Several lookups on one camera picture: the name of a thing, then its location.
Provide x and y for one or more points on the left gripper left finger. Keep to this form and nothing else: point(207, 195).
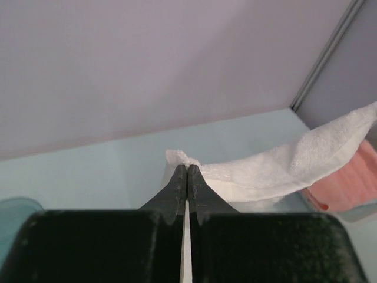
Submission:
point(142, 245)

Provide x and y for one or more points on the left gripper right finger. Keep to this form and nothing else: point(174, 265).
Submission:
point(230, 246)

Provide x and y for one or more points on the white towel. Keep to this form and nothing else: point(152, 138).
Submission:
point(286, 169)

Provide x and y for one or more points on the teal plastic basin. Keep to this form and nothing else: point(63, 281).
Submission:
point(14, 212)

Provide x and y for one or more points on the pink towel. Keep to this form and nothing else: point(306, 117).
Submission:
point(350, 186)

